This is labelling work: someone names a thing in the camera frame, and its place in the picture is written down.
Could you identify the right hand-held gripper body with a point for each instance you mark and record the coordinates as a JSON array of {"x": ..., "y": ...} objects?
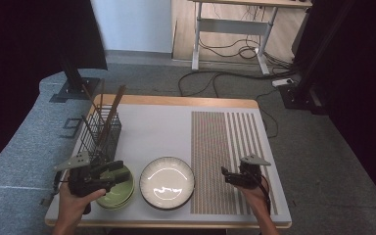
[{"x": 251, "y": 176}]

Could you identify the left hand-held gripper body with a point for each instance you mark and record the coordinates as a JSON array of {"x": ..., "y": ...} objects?
[{"x": 81, "y": 182}]

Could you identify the brown wooden chopstick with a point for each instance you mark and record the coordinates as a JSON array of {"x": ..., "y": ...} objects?
[
  {"x": 102, "y": 94},
  {"x": 89, "y": 98}
]

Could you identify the person's left hand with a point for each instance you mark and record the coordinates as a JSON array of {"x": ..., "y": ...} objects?
[{"x": 71, "y": 205}]

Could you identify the striped brown placemat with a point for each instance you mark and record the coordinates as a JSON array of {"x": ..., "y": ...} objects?
[{"x": 209, "y": 147}]

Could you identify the brown wooden utensil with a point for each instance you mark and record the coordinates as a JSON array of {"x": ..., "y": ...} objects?
[{"x": 117, "y": 99}]

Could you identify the black metal stand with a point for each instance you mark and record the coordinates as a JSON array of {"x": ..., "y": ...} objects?
[{"x": 297, "y": 98}]

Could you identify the white power strip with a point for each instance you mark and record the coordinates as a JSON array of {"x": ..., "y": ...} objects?
[{"x": 282, "y": 82}]

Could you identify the black curtain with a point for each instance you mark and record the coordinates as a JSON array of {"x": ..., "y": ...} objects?
[
  {"x": 29, "y": 49},
  {"x": 365, "y": 81}
]

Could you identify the black stand with base plate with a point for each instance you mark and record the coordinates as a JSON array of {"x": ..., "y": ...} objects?
[{"x": 75, "y": 89}]

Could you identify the white metal desk frame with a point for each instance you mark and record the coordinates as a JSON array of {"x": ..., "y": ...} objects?
[{"x": 231, "y": 26}]

